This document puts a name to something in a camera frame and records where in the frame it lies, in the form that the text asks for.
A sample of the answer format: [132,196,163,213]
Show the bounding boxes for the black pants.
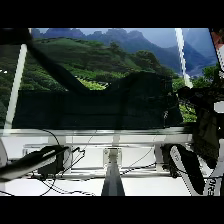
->
[12,34,185,131]

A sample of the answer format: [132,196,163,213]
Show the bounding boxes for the dark olive garment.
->
[194,108,224,165]

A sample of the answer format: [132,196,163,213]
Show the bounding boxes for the silver frame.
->
[0,127,224,197]

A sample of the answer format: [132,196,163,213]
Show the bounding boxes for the black cable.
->
[33,173,97,197]
[119,161,158,177]

